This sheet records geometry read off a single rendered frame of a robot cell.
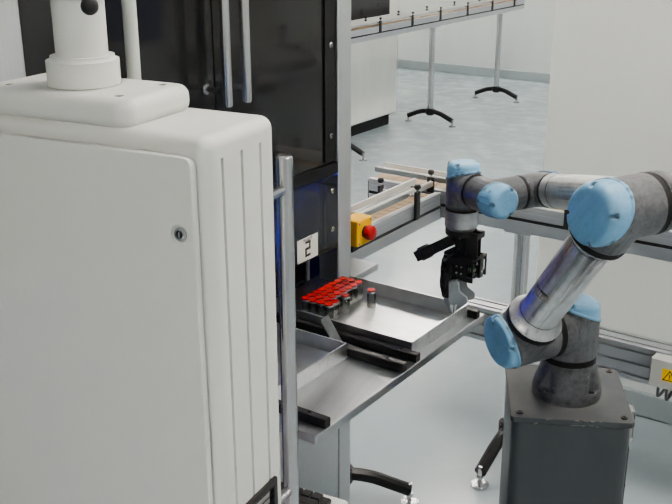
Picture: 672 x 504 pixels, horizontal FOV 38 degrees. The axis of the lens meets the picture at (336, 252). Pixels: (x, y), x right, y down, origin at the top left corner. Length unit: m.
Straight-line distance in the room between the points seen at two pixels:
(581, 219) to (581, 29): 1.85
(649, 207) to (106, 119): 0.96
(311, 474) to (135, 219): 1.52
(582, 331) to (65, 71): 1.24
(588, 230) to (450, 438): 1.93
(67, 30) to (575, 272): 1.02
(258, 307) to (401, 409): 2.44
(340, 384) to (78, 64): 0.97
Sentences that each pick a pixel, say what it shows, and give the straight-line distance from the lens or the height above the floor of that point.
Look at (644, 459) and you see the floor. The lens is 3.60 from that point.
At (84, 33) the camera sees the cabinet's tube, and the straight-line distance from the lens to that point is 1.34.
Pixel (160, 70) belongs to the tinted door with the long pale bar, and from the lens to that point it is 1.93.
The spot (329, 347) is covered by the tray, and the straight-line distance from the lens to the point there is 2.15.
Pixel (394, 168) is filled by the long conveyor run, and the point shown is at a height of 0.95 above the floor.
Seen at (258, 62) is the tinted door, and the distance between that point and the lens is 2.15.
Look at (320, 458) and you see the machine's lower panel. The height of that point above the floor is 0.40.
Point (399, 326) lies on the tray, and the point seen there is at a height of 0.88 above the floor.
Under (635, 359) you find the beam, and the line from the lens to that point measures 3.12.
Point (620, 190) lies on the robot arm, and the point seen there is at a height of 1.35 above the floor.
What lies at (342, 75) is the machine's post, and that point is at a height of 1.42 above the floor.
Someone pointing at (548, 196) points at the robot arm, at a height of 1.23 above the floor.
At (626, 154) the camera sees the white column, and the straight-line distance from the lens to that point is 3.57.
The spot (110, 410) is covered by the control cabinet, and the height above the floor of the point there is 1.14.
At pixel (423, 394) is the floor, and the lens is 3.87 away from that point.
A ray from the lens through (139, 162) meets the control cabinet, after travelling 1.24.
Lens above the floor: 1.82
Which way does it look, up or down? 20 degrees down
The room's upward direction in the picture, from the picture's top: straight up
